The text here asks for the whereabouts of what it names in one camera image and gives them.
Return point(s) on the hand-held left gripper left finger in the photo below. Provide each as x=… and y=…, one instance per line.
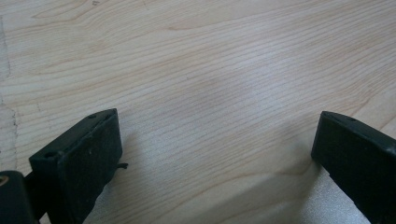
x=81, y=161

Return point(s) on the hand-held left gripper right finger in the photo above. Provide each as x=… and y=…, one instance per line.
x=358, y=155

